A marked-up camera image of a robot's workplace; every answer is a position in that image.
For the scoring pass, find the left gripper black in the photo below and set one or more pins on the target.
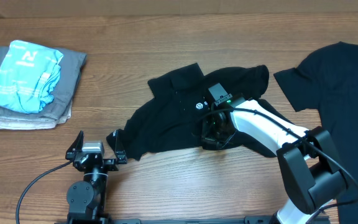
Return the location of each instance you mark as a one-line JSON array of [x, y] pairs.
[[113, 164]]

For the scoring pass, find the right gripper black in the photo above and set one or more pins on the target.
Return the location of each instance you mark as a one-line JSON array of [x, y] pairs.
[[207, 137]]

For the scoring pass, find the black polo shirt Sydrogen logo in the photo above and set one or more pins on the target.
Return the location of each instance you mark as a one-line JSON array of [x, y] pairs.
[[172, 119]]

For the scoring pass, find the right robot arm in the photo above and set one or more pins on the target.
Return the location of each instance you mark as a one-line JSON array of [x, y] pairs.
[[309, 163]]

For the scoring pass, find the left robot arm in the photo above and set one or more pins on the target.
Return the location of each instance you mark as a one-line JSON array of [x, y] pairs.
[[87, 198]]

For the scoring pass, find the folded grey garment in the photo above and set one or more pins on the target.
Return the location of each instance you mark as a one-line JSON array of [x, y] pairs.
[[71, 65]]

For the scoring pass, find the folded light blue shirt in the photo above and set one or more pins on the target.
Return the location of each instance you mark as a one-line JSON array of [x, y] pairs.
[[28, 74]]

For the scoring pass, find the folded beige garment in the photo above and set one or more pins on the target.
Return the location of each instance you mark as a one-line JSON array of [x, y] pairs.
[[34, 123]]

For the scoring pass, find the black t-shirt white label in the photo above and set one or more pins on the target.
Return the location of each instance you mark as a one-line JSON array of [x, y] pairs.
[[327, 80]]

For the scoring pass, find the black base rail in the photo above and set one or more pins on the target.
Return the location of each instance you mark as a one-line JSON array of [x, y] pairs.
[[191, 221]]

